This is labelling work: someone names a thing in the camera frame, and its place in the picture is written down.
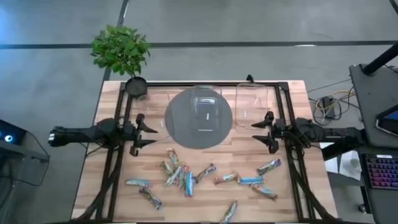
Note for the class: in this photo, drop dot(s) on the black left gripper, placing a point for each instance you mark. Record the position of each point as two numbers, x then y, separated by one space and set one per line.
136 137

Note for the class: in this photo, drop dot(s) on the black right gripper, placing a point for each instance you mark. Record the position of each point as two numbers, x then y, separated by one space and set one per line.
273 132

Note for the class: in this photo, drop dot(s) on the purple green granola bar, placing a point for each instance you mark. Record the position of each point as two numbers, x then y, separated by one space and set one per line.
269 166

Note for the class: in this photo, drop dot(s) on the green white granola bar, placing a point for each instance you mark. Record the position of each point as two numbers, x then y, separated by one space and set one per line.
172 177

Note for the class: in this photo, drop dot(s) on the red green granola bar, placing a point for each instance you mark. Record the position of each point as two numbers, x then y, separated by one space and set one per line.
183 175

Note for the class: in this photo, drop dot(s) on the blue red granola bar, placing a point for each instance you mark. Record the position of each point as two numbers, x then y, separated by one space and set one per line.
226 178

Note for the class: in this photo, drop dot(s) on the dark multicolour granola bar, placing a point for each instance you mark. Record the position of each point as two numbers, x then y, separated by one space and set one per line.
150 198

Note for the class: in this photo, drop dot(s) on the green brown granola bar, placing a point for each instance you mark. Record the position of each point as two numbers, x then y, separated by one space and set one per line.
229 212

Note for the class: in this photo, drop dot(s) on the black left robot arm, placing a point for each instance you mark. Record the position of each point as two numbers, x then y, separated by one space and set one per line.
81 134

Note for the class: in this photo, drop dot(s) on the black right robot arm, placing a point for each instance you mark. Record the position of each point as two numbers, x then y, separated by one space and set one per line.
311 132

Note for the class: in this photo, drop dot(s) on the clear plastic bin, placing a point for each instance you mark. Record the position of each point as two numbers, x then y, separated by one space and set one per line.
251 102
205 102
154 109

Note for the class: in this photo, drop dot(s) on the round grey woven mat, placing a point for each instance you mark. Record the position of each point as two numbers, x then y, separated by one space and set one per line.
180 124

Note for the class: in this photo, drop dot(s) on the black plant pot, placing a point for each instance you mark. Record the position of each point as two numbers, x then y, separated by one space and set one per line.
136 86

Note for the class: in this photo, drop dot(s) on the small black clamp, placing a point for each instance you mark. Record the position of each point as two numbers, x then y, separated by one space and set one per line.
250 78

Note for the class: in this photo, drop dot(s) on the black power brick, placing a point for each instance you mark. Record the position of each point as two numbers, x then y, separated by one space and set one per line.
328 107

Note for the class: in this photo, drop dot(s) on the green leafy plant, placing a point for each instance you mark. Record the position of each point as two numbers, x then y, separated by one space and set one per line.
119 49

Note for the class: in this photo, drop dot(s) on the white papers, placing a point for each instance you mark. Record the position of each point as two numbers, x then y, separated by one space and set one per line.
345 169

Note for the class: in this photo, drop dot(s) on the white cup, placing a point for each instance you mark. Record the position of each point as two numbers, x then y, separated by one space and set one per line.
355 162

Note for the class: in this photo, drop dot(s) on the dark grey side table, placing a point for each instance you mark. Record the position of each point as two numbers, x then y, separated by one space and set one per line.
367 102

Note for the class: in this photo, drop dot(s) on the backlit rainbow keyboard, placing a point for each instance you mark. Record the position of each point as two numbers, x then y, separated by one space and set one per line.
384 171

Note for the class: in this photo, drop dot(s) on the tablet with blue screen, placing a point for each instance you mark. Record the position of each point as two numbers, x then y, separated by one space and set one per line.
390 121

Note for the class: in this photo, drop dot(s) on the black computer with blue light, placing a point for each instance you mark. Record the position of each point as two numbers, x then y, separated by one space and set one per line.
9 132

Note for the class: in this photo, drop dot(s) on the black stand pole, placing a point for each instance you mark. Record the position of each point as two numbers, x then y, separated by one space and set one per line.
381 59

